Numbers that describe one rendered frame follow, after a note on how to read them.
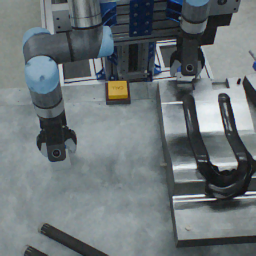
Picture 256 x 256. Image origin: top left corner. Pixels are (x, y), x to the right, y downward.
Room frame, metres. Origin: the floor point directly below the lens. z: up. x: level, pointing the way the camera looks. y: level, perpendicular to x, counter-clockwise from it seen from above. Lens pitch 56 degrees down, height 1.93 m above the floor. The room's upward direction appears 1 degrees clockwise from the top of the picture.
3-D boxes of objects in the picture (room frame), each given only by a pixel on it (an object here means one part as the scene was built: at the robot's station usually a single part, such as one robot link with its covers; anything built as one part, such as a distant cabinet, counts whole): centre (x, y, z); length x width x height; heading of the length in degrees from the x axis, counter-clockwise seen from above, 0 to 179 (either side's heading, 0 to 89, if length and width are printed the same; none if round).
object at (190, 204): (0.64, -0.24, 0.87); 0.50 x 0.26 x 0.14; 5
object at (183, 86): (0.86, -0.18, 0.87); 0.05 x 0.05 x 0.04; 5
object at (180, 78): (0.97, -0.18, 0.83); 0.13 x 0.05 x 0.05; 179
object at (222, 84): (0.87, -0.28, 0.87); 0.05 x 0.05 x 0.04; 5
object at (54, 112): (0.65, 0.20, 1.07); 0.08 x 0.08 x 0.05
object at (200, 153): (0.65, -0.25, 0.92); 0.35 x 0.16 x 0.09; 5
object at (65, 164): (0.67, 0.20, 0.83); 0.13 x 0.05 x 0.05; 12
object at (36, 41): (0.75, 0.20, 1.14); 0.11 x 0.11 x 0.08; 14
